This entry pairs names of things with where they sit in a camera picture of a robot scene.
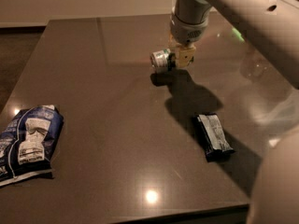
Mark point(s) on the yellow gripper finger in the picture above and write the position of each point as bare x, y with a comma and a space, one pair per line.
183, 55

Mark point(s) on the white green 7up can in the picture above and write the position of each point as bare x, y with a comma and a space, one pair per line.
162, 61

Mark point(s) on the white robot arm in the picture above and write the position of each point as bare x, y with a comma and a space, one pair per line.
271, 26

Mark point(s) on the dark blue snack packet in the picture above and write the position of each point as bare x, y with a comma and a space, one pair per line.
211, 136

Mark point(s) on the blue white chip bag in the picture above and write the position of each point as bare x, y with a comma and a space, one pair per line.
28, 143

